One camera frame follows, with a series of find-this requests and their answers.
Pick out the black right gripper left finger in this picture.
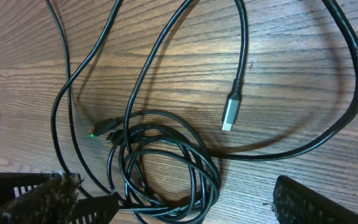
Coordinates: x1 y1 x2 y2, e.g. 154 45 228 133
0 172 83 224

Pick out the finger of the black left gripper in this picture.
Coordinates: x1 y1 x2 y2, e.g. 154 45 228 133
0 172 120 224

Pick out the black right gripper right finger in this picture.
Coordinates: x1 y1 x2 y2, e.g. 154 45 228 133
272 175 358 224

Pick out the black silver tip USB-C cable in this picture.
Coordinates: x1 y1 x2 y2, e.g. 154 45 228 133
122 0 358 162

